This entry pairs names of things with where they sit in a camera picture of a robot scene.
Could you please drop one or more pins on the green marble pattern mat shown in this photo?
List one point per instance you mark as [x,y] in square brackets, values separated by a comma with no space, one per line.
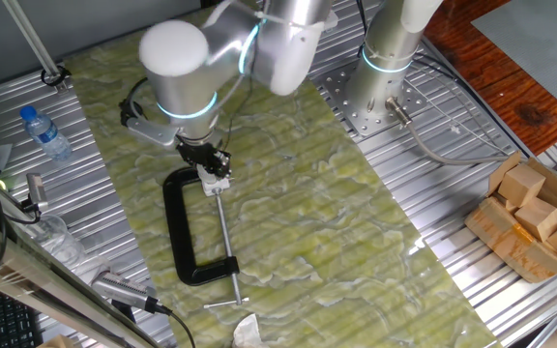
[307,217]

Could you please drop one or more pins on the small light wooden block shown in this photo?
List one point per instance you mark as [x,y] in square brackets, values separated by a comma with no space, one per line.
[508,205]

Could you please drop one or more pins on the silver depth camera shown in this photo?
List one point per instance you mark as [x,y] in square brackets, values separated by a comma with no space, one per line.
[124,290]
[34,186]

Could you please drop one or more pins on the brown wooden table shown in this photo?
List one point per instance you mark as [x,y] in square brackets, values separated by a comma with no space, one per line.
[501,96]

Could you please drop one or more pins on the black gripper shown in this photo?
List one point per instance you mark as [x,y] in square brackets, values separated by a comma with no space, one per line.
[198,152]

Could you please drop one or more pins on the large cardboard box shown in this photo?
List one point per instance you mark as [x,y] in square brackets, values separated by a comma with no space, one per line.
[506,241]

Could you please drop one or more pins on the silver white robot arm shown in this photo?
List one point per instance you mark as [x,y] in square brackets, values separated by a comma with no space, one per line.
[182,67]

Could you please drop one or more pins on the water bottle with blue cap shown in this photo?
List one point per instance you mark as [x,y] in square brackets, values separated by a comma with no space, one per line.
[46,133]

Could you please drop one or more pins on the slanted aluminium pole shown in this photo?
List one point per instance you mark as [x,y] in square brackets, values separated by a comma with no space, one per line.
[32,43]

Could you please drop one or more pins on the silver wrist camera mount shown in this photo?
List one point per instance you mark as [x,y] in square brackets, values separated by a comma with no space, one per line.
[150,130]

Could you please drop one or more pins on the crumpled white tissue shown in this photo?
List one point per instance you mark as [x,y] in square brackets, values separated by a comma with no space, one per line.
[247,333]

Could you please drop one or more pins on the black C-clamp with steel screw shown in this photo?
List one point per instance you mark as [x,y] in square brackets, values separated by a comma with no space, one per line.
[177,227]

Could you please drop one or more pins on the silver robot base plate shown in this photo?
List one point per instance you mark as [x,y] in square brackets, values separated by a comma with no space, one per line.
[336,92]

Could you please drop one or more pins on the grey flat board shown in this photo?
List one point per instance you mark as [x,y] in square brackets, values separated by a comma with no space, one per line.
[535,43]

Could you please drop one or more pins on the aluminium frame beam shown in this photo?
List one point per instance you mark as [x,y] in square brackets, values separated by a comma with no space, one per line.
[32,285]

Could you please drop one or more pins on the small cardboard box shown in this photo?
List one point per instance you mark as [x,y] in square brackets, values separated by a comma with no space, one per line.
[56,342]

